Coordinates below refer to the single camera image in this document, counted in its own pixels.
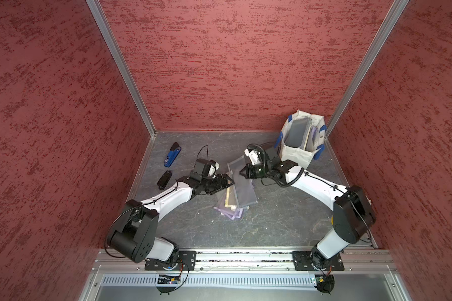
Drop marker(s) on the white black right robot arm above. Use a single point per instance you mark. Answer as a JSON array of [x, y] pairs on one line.
[[352, 211]]

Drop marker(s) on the aluminium corner post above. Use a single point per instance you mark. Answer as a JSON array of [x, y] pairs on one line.
[[381, 36], [114, 49]]

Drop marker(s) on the small black box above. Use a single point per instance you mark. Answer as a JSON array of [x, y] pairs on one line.
[[164, 179]]

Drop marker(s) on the small yellow trimmed pouch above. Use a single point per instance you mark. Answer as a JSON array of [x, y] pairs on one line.
[[231, 199]]

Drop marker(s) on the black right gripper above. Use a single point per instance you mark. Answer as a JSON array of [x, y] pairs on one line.
[[250, 172]]

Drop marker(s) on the aluminium right corner post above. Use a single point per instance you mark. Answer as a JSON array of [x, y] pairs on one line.
[[381, 36]]

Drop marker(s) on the aluminium front rail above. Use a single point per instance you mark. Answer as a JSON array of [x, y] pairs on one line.
[[356, 260]]

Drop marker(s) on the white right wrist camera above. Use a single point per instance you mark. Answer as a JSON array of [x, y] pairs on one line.
[[254, 156]]

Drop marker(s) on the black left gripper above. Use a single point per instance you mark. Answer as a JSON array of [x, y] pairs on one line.
[[220, 185]]

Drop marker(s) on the grey mesh pouch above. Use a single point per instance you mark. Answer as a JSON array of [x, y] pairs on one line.
[[299, 133], [243, 188]]

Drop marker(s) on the small purple pouch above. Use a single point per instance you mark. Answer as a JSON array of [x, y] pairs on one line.
[[230, 211]]

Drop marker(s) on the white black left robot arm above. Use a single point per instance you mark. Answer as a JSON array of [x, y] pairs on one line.
[[133, 232]]

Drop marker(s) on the white canvas bag blue handles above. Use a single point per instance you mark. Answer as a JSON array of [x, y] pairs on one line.
[[315, 145]]

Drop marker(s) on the aluminium left corner post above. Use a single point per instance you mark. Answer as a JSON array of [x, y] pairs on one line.
[[114, 49]]

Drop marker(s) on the blue black stapler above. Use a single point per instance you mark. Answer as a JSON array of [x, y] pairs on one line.
[[172, 155]]

